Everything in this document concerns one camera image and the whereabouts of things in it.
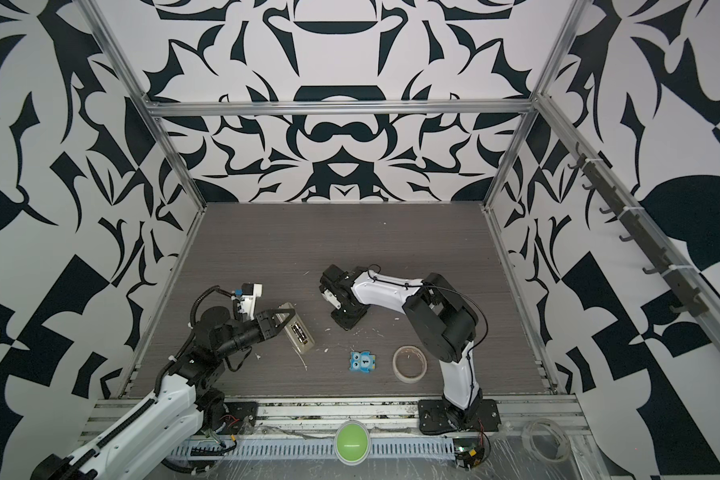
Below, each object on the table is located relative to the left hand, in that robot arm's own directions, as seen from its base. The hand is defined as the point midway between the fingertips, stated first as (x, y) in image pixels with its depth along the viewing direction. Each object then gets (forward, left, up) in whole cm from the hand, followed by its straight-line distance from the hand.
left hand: (295, 309), depth 76 cm
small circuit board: (-30, -41, -16) cm, 53 cm away
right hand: (+4, -13, -15) cm, 20 cm away
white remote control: (-8, -1, -5) cm, 9 cm away
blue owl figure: (-9, -17, -13) cm, 23 cm away
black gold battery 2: (-5, -1, -4) cm, 6 cm away
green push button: (-27, -14, -16) cm, 34 cm away
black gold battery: (-5, 0, -3) cm, 6 cm away
